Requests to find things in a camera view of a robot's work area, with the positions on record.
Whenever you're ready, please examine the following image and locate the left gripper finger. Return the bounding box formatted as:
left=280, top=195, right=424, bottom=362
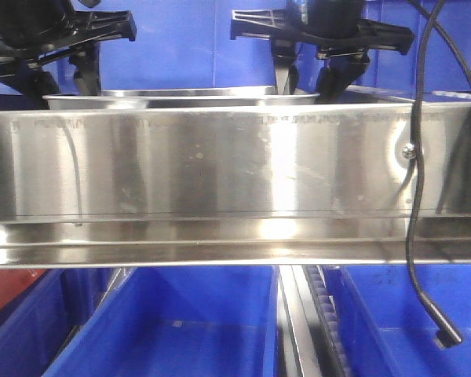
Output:
left=0, top=59, right=60, bottom=109
left=69, top=42, right=100, bottom=95

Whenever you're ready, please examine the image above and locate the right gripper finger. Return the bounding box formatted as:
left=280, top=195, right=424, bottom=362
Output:
left=271, top=40, right=299, bottom=95
left=316, top=52, right=370, bottom=103

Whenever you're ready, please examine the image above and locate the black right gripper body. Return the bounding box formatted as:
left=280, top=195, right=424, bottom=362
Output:
left=230, top=1, right=414, bottom=57

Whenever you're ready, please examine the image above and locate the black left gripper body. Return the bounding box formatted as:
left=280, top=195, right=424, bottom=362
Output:
left=0, top=1, right=137, bottom=67

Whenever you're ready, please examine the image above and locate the silver metal tray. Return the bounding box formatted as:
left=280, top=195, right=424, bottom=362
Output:
left=43, top=86, right=319, bottom=110

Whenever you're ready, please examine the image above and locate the upper right blue bin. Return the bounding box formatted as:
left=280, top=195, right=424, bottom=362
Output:
left=324, top=0, right=471, bottom=95

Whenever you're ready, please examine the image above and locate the upper middle blue bin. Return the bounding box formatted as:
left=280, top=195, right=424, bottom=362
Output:
left=95, top=1, right=286, bottom=90

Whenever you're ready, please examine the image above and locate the lower left blue bin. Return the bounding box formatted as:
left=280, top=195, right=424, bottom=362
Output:
left=0, top=268, right=113, bottom=376

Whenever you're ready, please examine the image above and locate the lower right blue bin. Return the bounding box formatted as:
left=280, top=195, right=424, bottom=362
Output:
left=323, top=265, right=471, bottom=376

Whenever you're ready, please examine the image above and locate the lower middle blue bin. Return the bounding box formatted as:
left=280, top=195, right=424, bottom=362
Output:
left=46, top=265, right=278, bottom=376

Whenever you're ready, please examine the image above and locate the black hanging cable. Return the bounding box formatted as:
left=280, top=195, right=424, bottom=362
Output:
left=404, top=0, right=471, bottom=349

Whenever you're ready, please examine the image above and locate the shelf rail bolt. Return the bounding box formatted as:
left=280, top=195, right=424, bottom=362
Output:
left=401, top=143, right=416, bottom=160

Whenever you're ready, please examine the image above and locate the stainless steel shelf rail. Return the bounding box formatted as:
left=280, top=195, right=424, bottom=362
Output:
left=0, top=99, right=471, bottom=270

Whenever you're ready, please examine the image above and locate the roller track rail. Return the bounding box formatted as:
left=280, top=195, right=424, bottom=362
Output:
left=276, top=265, right=352, bottom=376

